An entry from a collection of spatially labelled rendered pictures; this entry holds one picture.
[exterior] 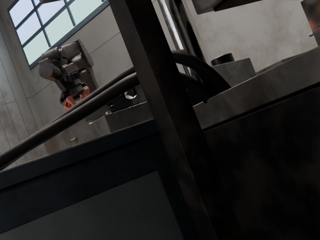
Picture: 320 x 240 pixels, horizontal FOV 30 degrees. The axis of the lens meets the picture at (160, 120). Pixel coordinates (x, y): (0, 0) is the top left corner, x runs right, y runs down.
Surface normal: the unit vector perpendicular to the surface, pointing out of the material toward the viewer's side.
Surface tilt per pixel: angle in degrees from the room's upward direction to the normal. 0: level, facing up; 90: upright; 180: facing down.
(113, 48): 90
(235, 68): 90
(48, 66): 81
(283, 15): 90
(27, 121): 90
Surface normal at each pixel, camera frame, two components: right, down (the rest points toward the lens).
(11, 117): 0.57, -0.26
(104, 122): -0.80, 0.28
